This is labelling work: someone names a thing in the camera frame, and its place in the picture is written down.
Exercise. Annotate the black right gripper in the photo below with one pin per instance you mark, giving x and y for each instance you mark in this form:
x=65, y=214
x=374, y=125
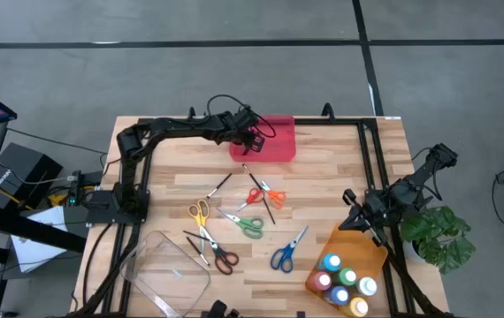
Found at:
x=376, y=209

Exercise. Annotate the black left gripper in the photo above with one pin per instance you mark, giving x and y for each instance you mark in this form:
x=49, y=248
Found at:
x=243, y=128

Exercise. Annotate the light blue paint bottle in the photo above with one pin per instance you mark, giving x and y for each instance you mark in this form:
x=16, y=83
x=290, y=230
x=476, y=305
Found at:
x=331, y=262

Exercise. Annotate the green paint bottle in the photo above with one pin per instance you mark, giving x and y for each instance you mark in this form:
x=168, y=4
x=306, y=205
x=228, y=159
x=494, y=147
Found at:
x=347, y=277

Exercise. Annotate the white paint bottle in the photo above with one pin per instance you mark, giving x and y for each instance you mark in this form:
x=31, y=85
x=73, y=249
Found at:
x=367, y=286

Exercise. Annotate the dark blue paint bottle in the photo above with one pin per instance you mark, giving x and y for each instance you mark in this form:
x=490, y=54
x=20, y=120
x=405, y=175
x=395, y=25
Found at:
x=338, y=295

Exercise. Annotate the yellow paint bottle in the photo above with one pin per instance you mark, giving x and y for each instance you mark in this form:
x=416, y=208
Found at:
x=357, y=307

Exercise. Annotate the black and red scissors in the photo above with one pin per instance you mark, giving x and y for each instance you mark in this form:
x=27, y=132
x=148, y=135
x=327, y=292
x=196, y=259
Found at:
x=221, y=255

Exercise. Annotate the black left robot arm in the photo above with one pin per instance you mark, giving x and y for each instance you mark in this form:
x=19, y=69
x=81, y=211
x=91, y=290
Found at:
x=168, y=126

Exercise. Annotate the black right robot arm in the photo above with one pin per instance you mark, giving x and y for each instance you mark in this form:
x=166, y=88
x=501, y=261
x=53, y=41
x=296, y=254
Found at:
x=415, y=179

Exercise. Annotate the orange translucent plastic bin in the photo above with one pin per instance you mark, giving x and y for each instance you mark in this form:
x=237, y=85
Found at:
x=358, y=243

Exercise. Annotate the red plastic bin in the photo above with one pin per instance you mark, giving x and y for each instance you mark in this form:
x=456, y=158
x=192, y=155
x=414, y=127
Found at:
x=278, y=146

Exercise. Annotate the white plant pot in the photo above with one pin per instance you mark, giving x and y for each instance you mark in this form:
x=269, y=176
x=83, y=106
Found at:
x=412, y=254

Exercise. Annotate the green potted plant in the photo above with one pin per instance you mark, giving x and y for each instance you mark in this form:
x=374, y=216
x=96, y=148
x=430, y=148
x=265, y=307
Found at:
x=442, y=238

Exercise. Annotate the black controller box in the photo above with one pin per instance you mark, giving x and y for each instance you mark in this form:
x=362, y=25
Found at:
x=88, y=179

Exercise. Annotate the clear plastic bin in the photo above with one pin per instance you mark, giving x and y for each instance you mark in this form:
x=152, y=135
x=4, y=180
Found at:
x=168, y=274

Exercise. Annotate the black equipment box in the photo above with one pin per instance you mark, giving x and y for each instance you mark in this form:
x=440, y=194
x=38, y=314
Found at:
x=22, y=163

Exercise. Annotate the black metal stand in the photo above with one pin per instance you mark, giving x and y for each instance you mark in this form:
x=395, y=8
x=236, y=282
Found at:
x=35, y=229

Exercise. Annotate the white paper sheet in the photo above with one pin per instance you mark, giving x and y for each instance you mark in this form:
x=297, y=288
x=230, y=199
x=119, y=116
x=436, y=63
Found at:
x=35, y=252

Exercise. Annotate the black aluminium table frame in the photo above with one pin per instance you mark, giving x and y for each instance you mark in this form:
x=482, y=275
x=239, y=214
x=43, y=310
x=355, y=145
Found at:
x=323, y=121

